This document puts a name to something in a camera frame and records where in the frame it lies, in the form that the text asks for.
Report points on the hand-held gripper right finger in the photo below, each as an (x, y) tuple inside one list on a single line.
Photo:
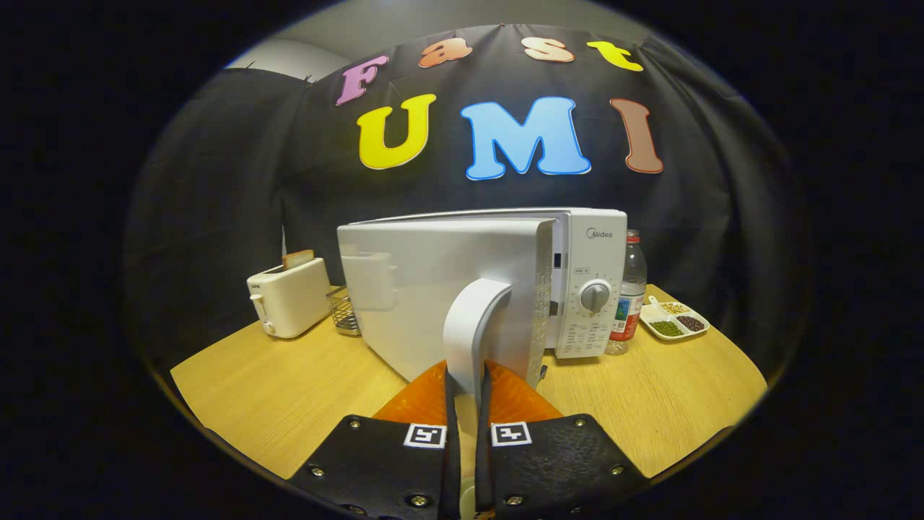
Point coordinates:
[(484, 462)]

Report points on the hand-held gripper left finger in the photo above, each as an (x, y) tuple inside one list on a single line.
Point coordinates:
[(453, 462)]

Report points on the white microwave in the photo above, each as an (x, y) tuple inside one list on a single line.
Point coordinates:
[(433, 289)]

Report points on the clear bottle red label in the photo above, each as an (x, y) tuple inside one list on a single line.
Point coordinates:
[(626, 310)]

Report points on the white toaster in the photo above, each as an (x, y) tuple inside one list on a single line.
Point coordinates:
[(292, 303)]

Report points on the white divided dish with beans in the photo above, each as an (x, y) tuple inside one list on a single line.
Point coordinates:
[(675, 321)]

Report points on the toast slice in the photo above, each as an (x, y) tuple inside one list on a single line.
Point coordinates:
[(298, 258)]

